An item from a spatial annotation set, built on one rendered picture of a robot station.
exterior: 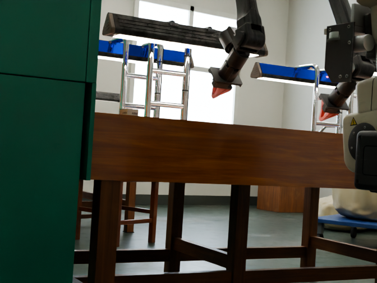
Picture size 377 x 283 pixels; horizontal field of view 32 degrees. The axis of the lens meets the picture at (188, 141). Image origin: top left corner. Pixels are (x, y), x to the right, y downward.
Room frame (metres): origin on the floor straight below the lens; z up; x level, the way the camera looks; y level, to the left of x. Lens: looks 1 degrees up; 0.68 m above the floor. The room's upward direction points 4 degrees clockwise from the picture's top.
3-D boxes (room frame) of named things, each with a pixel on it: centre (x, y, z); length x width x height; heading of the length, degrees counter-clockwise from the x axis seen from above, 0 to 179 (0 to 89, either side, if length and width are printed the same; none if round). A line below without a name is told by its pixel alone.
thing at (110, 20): (2.33, 0.02, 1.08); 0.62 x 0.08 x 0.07; 119
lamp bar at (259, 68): (3.28, -0.57, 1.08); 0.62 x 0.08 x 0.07; 119
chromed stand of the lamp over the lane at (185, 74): (2.40, 0.05, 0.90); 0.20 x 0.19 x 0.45; 119
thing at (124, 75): (2.75, 0.24, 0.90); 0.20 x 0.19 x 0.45; 119
